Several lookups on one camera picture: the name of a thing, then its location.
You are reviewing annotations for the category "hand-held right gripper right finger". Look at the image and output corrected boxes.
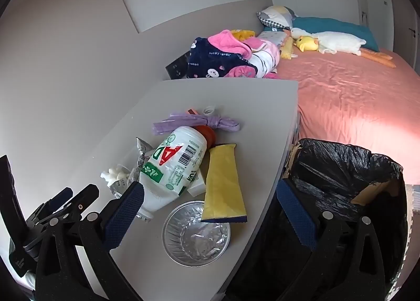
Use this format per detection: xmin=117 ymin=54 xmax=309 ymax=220
xmin=276 ymin=179 xmax=409 ymax=301

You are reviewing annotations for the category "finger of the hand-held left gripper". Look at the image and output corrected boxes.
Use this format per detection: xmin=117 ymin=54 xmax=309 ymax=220
xmin=49 ymin=184 xmax=99 ymax=220
xmin=24 ymin=187 xmax=74 ymax=223

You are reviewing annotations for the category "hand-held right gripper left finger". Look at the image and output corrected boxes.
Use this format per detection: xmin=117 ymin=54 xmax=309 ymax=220
xmin=34 ymin=181 xmax=145 ymax=301

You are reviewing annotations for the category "black trash bag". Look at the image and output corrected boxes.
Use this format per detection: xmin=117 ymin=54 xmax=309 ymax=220
xmin=230 ymin=139 xmax=407 ymax=301

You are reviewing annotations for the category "round foil bowl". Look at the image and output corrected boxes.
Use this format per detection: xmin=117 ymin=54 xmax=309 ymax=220
xmin=162 ymin=201 xmax=231 ymax=268

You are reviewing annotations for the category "white plastic bottle green label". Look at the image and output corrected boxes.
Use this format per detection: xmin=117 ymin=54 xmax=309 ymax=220
xmin=136 ymin=126 xmax=208 ymax=221

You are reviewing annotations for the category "cardboard box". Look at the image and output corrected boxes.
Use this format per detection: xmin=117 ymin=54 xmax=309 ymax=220
xmin=284 ymin=145 xmax=399 ymax=205

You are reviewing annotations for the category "yellow snack wrapper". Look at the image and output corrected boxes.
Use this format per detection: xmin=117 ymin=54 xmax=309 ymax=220
xmin=201 ymin=144 xmax=247 ymax=224

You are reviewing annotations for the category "white crumpled tissue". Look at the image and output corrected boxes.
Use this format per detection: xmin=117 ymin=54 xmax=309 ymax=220
xmin=100 ymin=164 xmax=130 ymax=187

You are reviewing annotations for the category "silver snack wrapper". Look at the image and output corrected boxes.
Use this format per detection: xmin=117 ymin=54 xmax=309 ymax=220
xmin=108 ymin=137 xmax=155 ymax=197

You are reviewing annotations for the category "small white box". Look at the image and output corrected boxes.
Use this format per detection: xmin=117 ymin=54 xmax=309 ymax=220
xmin=187 ymin=170 xmax=207 ymax=197

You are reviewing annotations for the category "purple cloth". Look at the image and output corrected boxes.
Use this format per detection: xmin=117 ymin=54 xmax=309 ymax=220
xmin=153 ymin=111 xmax=241 ymax=136

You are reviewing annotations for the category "orange ridged round object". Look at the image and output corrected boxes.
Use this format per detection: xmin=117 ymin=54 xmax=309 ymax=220
xmin=195 ymin=125 xmax=217 ymax=150

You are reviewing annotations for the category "pink bed sheet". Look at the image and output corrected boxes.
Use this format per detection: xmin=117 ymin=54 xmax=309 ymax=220
xmin=272 ymin=37 xmax=420 ymax=187

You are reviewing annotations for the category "white and pink printed blanket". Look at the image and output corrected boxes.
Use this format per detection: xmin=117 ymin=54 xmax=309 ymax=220
xmin=249 ymin=37 xmax=281 ymax=78

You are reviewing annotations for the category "long yellow plush toy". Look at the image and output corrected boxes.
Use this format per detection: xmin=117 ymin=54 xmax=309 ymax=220
xmin=280 ymin=37 xmax=294 ymax=60

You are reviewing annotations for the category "yellow duck plush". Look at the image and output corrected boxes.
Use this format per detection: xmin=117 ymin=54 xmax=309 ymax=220
xmin=293 ymin=35 xmax=319 ymax=52

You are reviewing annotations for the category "navy and pink fleece blanket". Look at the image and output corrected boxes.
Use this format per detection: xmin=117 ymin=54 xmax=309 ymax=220
xmin=186 ymin=30 xmax=279 ymax=80

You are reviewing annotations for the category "white goose plush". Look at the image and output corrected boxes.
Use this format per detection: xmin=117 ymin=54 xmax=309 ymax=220
xmin=290 ymin=27 xmax=394 ymax=68

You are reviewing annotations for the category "grey striped pillow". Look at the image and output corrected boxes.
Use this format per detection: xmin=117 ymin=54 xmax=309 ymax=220
xmin=258 ymin=30 xmax=289 ymax=47

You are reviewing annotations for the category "white plush toy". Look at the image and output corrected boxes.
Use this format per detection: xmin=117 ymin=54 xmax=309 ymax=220
xmin=262 ymin=16 xmax=380 ymax=52

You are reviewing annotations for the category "patchwork pillow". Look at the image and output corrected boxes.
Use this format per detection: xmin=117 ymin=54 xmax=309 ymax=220
xmin=256 ymin=6 xmax=296 ymax=31

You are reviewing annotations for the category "black wall socket panel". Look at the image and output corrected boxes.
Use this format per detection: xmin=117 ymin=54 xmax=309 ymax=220
xmin=165 ymin=52 xmax=191 ymax=80

